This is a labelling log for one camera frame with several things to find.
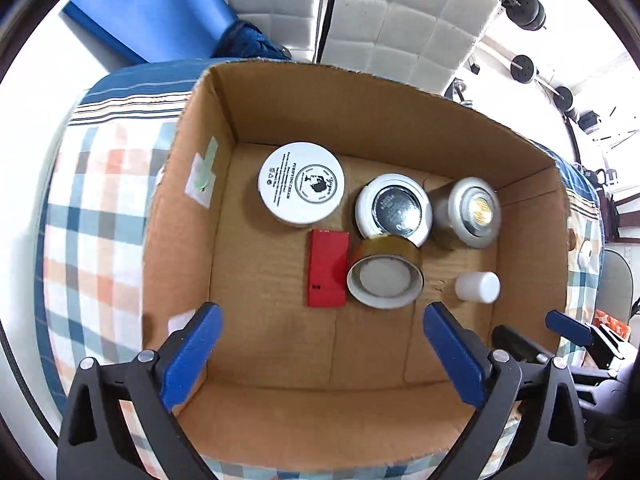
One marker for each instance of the brown egg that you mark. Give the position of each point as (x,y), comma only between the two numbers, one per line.
(570,237)

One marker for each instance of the cardboard box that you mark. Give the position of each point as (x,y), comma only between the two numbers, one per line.
(280,340)

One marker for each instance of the small white bottle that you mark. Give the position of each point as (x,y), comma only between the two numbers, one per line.
(477,286)

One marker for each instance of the black speaker box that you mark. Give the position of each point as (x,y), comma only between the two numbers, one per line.
(588,121)

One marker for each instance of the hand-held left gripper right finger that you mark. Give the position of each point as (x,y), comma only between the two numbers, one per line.
(452,355)

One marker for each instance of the round black-lidded white tin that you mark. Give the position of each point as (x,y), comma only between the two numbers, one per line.
(393,210)

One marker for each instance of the brown tape roll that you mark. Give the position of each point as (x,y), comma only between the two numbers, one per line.
(385,277)

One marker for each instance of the small white rounded device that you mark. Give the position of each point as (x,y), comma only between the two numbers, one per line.
(585,255)

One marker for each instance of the blue foam mat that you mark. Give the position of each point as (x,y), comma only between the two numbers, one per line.
(150,10)

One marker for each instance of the dark blue quilted cloth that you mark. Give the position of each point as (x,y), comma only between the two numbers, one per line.
(250,42)

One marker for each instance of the orange and white bag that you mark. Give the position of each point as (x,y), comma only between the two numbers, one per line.
(612,324)

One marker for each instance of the small red box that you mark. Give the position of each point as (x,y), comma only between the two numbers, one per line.
(327,267)

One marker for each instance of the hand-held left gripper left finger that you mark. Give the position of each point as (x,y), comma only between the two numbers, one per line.
(192,355)

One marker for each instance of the plaid quilted blanket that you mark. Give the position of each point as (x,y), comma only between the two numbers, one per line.
(95,240)

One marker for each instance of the dark wooden chair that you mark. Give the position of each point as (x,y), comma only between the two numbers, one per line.
(611,215)

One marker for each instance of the short barbell with plates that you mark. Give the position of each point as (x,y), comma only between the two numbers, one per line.
(523,66)

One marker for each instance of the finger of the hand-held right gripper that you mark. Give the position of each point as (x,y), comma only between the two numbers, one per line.
(570,326)
(515,342)

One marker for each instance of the white round cream jar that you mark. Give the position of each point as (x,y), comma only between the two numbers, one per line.
(301,182)

